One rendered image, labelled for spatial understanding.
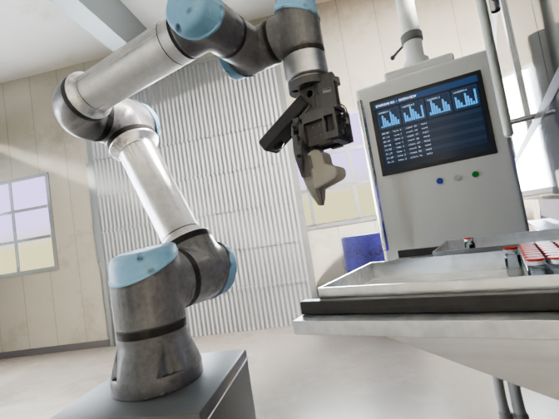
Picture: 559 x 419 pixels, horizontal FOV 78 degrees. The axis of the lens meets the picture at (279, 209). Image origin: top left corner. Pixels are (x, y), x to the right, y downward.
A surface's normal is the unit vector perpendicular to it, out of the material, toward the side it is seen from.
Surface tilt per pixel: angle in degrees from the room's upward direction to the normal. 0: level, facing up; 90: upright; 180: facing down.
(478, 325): 90
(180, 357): 72
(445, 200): 90
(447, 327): 90
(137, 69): 135
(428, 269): 90
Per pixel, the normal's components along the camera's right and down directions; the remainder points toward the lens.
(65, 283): -0.15, -0.04
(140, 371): -0.09, -0.36
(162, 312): 0.61, -0.15
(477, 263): -0.53, 0.03
